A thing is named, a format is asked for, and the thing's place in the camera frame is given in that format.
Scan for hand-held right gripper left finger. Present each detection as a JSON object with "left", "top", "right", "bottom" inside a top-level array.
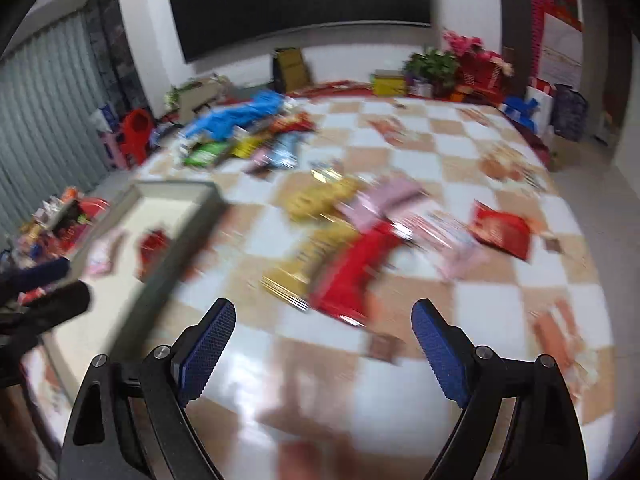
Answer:
[{"left": 59, "top": 298, "right": 236, "bottom": 480}]

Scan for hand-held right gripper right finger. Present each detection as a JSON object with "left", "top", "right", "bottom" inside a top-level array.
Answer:
[{"left": 411, "top": 299, "right": 588, "bottom": 480}]

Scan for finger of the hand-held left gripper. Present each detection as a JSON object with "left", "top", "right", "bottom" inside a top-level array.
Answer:
[
  {"left": 0, "top": 257, "right": 71, "bottom": 297},
  {"left": 0, "top": 280, "right": 92, "bottom": 341}
]

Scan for small pink snack packet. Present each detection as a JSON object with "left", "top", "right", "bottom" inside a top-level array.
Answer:
[{"left": 85, "top": 230, "right": 126, "bottom": 278}]

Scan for grey cardboard box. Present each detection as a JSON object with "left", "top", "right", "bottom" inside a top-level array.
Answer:
[{"left": 42, "top": 180, "right": 228, "bottom": 376}]

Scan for small red snack packet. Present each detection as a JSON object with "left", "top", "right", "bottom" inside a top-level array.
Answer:
[{"left": 137, "top": 230, "right": 171, "bottom": 281}]

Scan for white pink snack packet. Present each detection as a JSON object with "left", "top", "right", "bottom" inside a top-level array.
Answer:
[{"left": 395, "top": 210, "right": 493, "bottom": 281}]

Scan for long red snack packet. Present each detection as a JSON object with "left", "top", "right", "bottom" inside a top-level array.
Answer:
[{"left": 307, "top": 220, "right": 406, "bottom": 328}]

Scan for gold snack packet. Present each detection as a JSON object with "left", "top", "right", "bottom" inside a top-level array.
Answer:
[{"left": 260, "top": 222, "right": 361, "bottom": 311}]

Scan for square red snack packet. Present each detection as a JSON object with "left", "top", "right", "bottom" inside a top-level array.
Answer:
[{"left": 467, "top": 200, "right": 533, "bottom": 261}]

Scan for pile of mixed packets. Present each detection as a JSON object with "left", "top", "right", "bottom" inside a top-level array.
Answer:
[{"left": 10, "top": 187, "right": 111, "bottom": 266}]

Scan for small brown snack packet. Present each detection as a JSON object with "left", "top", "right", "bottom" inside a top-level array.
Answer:
[{"left": 367, "top": 335, "right": 406, "bottom": 363}]

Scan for checkered tablecloth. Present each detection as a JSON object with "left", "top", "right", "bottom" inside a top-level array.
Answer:
[{"left": 42, "top": 80, "right": 618, "bottom": 480}]

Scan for pink plastic stool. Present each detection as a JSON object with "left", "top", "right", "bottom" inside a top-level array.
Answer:
[{"left": 97, "top": 130, "right": 126, "bottom": 171}]

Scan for grey vertical blinds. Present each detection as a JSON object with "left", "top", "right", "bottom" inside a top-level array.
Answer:
[{"left": 0, "top": 10, "right": 113, "bottom": 251}]

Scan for red plastic chair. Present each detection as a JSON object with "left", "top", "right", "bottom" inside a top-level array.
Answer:
[{"left": 120, "top": 109, "right": 156, "bottom": 166}]

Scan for white blue carton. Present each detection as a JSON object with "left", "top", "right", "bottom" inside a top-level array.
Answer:
[{"left": 90, "top": 105, "right": 118, "bottom": 133}]

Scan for green snack packet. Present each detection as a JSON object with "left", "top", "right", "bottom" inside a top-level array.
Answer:
[{"left": 182, "top": 141, "right": 231, "bottom": 168}]

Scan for orange brown snack packet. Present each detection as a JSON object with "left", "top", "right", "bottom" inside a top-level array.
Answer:
[{"left": 477, "top": 142, "right": 548, "bottom": 191}]

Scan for small yellow snack packet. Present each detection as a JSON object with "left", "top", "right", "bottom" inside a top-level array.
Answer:
[{"left": 230, "top": 135, "right": 266, "bottom": 158}]

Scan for blue snack packet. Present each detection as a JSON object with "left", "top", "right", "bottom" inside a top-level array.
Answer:
[{"left": 260, "top": 132, "right": 301, "bottom": 168}]

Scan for blue plastic bag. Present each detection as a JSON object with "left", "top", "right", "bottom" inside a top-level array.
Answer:
[{"left": 180, "top": 91, "right": 286, "bottom": 141}]

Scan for dark red snack packet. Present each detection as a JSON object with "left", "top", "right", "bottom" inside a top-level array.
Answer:
[{"left": 270, "top": 112, "right": 316, "bottom": 136}]

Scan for white paper bag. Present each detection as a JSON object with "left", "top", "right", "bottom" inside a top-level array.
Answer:
[{"left": 525, "top": 79, "right": 558, "bottom": 128}]

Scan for yellow green box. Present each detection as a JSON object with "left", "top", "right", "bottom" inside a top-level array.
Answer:
[{"left": 371, "top": 72, "right": 408, "bottom": 98}]

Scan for dark shopping bag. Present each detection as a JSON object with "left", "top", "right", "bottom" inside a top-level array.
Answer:
[{"left": 550, "top": 84, "right": 590, "bottom": 142}]

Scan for red gift box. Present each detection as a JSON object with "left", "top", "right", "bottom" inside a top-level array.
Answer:
[{"left": 457, "top": 52, "right": 513, "bottom": 103}]

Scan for green potted plant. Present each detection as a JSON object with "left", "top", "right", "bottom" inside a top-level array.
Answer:
[{"left": 402, "top": 50, "right": 461, "bottom": 96}]

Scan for yellow black box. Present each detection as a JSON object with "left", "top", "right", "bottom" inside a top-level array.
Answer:
[{"left": 272, "top": 47, "right": 308, "bottom": 93}]

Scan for pink flowers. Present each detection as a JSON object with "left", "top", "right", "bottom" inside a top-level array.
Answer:
[{"left": 442, "top": 30, "right": 486, "bottom": 58}]

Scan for white wall calendar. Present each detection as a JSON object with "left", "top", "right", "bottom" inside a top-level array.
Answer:
[{"left": 542, "top": 12, "right": 583, "bottom": 86}]

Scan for black wall television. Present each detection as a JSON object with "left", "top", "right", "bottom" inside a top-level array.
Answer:
[{"left": 164, "top": 0, "right": 433, "bottom": 64}]

